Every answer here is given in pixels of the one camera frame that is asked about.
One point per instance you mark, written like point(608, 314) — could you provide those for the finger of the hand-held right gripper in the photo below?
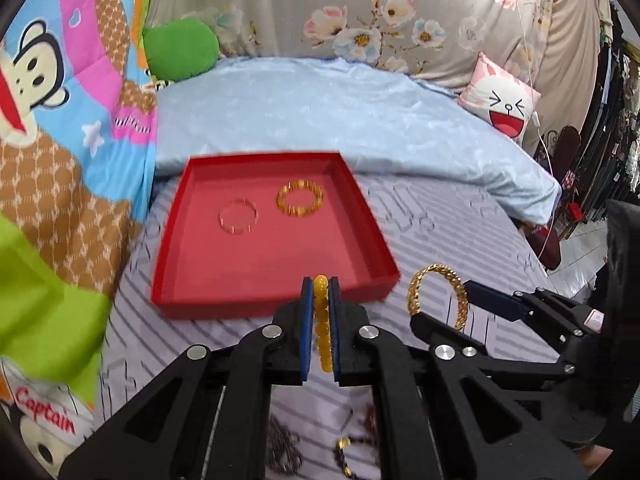
point(492, 301)
point(431, 330)

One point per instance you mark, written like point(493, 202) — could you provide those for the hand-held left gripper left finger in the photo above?
point(305, 332)

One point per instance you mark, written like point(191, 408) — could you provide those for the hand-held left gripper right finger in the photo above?
point(334, 332)

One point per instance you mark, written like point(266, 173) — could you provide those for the red tray box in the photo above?
point(280, 260)

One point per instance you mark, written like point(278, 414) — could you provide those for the dark red object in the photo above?
point(546, 250)

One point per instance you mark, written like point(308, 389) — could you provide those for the grey striped bed sheet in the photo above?
point(450, 225)

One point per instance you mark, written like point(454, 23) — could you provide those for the small gold pendant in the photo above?
point(343, 443)

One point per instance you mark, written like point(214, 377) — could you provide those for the thin rose gold bangle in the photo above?
point(220, 217)

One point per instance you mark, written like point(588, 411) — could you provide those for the rack of hanging clothes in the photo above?
point(615, 125)

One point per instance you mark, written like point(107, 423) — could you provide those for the white cartoon face pillow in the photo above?
point(500, 100)

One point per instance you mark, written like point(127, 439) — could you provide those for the light blue quilt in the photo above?
point(350, 110)

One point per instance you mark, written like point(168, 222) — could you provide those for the beige hanging cloth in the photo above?
point(570, 50)

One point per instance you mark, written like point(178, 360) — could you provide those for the cartoon monkey blanket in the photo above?
point(60, 175)

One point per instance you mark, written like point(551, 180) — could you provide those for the green pillow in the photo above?
point(180, 47)

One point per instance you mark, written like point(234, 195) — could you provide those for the grey floral pillow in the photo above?
point(300, 5)

